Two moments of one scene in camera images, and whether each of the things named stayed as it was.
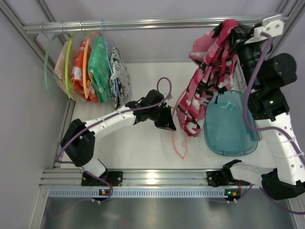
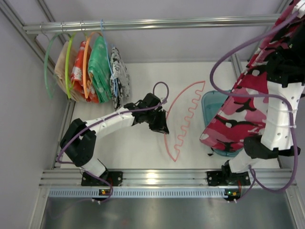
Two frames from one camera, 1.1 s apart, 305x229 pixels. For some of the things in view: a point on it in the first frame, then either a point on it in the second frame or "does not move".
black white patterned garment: x=120 y=80 does not move
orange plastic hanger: x=84 y=61 does not move
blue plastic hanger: x=108 y=57 does not move
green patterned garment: x=99 y=67 does not move
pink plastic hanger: x=171 y=134 -> x=177 y=114
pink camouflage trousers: x=215 y=50 -> x=241 y=113
